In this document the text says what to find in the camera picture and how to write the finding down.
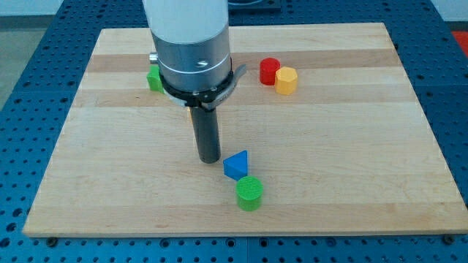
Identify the yellow hexagon block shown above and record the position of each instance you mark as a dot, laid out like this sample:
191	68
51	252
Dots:
286	80

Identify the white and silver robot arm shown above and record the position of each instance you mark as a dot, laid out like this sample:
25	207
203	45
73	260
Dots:
191	38

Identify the yellow block behind tool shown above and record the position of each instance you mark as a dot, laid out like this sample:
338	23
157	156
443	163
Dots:
189	113

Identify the black clamp with grey lever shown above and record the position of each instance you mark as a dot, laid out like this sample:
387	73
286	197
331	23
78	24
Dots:
209	99

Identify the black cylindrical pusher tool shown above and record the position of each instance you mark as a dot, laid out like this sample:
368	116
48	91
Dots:
205	126

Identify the blue triangle block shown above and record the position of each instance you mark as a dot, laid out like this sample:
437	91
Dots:
237	165

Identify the green cylinder block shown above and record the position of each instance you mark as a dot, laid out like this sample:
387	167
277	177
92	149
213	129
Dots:
249	192

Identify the wooden board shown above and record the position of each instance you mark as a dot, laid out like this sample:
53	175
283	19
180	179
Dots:
350	152

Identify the red cylinder block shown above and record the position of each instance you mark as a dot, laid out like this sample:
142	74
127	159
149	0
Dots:
267	70

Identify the green block behind arm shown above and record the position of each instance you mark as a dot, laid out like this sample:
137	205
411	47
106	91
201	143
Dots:
153	79

